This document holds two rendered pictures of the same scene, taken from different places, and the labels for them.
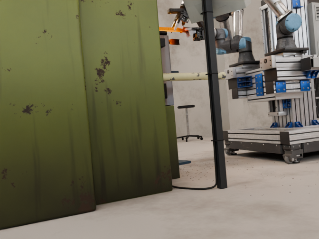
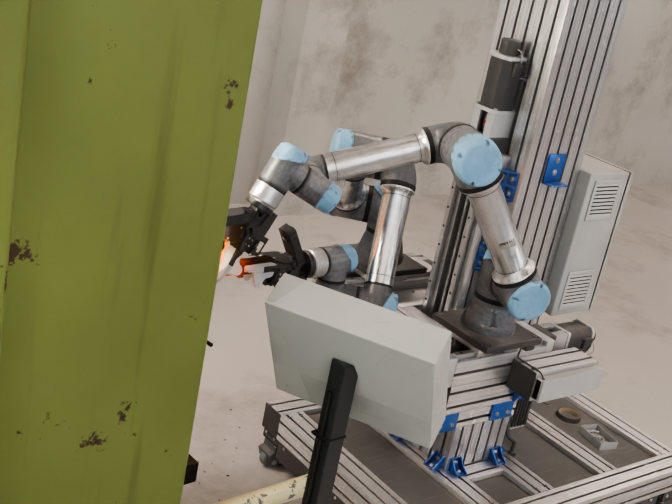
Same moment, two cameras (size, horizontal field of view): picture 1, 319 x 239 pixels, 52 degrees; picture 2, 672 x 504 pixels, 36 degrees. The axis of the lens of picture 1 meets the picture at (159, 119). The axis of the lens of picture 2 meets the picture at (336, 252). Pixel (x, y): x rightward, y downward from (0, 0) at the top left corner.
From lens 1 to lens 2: 157 cm
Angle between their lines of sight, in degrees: 28
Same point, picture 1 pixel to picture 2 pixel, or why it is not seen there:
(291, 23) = (523, 307)
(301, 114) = (471, 439)
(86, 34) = not seen: outside the picture
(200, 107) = not seen: hidden behind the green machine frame
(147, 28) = (159, 455)
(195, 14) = (295, 384)
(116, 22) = (76, 467)
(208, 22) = (326, 465)
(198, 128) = not seen: hidden behind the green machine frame
